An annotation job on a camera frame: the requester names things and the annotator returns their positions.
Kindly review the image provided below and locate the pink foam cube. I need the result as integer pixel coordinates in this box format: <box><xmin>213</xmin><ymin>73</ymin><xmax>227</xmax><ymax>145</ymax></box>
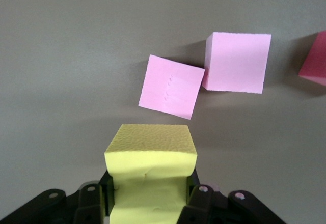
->
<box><xmin>201</xmin><ymin>32</ymin><xmax>272</xmax><ymax>95</ymax></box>
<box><xmin>138</xmin><ymin>54</ymin><xmax>206</xmax><ymax>120</ymax></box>

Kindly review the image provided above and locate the yellow foam cube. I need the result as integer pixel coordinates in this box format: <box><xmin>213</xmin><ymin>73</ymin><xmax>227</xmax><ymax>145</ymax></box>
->
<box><xmin>103</xmin><ymin>124</ymin><xmax>198</xmax><ymax>224</ymax></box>

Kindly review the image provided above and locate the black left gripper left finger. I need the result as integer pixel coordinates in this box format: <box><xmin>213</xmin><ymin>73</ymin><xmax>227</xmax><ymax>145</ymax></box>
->
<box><xmin>0</xmin><ymin>170</ymin><xmax>116</xmax><ymax>224</ymax></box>

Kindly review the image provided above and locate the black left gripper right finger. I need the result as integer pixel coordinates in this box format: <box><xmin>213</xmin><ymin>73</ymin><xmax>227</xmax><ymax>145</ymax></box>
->
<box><xmin>176</xmin><ymin>169</ymin><xmax>284</xmax><ymax>224</ymax></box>

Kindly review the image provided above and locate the red foam cube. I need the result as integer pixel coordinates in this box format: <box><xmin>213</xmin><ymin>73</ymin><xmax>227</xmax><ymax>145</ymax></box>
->
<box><xmin>297</xmin><ymin>30</ymin><xmax>326</xmax><ymax>87</ymax></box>

